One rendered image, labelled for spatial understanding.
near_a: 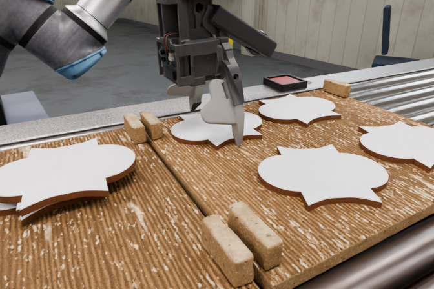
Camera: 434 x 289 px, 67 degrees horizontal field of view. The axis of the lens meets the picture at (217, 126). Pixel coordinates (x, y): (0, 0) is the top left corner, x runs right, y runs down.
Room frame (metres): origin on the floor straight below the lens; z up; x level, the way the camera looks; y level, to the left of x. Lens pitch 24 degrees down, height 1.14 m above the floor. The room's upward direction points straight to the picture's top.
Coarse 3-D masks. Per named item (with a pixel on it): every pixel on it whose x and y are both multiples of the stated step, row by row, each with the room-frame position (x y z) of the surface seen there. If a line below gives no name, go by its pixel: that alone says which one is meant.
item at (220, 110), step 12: (216, 84) 0.42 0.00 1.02; (216, 96) 0.41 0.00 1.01; (228, 96) 0.41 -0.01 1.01; (204, 108) 0.39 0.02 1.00; (216, 108) 0.40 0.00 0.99; (228, 108) 0.40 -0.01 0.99; (240, 108) 0.40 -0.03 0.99; (204, 120) 0.38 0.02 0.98; (216, 120) 0.39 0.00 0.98; (228, 120) 0.39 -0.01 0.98; (240, 120) 0.40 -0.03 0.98; (240, 132) 0.39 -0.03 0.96; (240, 144) 0.39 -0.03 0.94
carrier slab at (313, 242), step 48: (336, 96) 0.62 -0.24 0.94; (288, 144) 0.41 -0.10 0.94; (336, 144) 0.41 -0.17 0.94; (192, 192) 0.30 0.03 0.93; (240, 192) 0.30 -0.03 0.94; (384, 192) 0.30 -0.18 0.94; (432, 192) 0.30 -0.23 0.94; (288, 240) 0.22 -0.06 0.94; (336, 240) 0.22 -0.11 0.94; (288, 288) 0.18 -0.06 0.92
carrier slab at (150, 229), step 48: (48, 144) 0.41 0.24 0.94; (144, 144) 0.41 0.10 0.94; (144, 192) 0.30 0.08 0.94; (0, 240) 0.22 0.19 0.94; (48, 240) 0.22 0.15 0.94; (96, 240) 0.22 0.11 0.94; (144, 240) 0.22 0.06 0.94; (192, 240) 0.22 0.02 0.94; (0, 288) 0.17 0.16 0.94; (48, 288) 0.17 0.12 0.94; (96, 288) 0.17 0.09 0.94; (144, 288) 0.17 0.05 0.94; (192, 288) 0.17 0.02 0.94; (240, 288) 0.17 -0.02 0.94
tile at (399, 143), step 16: (368, 128) 0.45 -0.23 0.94; (384, 128) 0.45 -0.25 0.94; (400, 128) 0.45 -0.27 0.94; (416, 128) 0.45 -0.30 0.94; (432, 128) 0.45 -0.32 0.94; (368, 144) 0.39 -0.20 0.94; (384, 144) 0.39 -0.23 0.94; (400, 144) 0.39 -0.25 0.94; (416, 144) 0.39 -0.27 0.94; (432, 144) 0.39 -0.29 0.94; (384, 160) 0.36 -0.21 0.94; (400, 160) 0.36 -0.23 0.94; (416, 160) 0.35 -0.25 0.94; (432, 160) 0.35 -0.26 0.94
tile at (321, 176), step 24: (264, 168) 0.33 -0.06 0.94; (288, 168) 0.33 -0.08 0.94; (312, 168) 0.33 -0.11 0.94; (336, 168) 0.33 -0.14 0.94; (360, 168) 0.33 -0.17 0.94; (384, 168) 0.33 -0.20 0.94; (288, 192) 0.29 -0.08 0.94; (312, 192) 0.28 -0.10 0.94; (336, 192) 0.28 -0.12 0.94; (360, 192) 0.28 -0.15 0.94
